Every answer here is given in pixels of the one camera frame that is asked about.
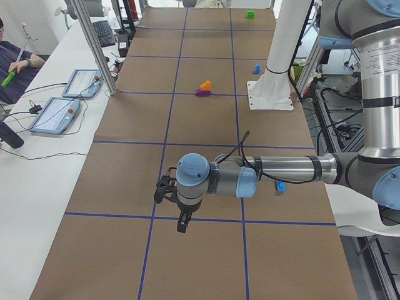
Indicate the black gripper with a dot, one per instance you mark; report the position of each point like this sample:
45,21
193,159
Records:
185,209

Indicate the purple trapezoid block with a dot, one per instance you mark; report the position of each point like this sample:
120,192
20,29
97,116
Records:
202,93

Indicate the orange trapezoid block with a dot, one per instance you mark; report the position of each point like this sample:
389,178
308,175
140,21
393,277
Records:
205,86

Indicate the seated person's hand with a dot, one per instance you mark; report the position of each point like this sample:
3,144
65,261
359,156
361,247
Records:
18,66

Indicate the long blue block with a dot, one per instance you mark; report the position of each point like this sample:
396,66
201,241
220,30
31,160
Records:
280,186

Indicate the near teach pendant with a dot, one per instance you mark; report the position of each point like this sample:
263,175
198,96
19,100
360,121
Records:
56,115

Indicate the teach pendant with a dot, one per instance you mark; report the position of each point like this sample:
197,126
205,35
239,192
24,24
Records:
56,115
84,83

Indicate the small blue block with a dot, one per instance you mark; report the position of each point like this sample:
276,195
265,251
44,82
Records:
257,69

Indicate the far teach pendant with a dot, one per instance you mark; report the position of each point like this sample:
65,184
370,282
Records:
84,83

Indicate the black keyboard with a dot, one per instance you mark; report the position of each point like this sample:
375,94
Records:
104,33

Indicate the green handheld block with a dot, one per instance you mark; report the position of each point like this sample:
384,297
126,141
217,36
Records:
8,79

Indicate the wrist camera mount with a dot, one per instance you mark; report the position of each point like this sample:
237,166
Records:
166,188

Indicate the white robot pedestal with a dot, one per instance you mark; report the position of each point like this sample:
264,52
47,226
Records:
272,91

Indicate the aluminium frame post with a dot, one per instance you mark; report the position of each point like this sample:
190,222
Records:
94,45

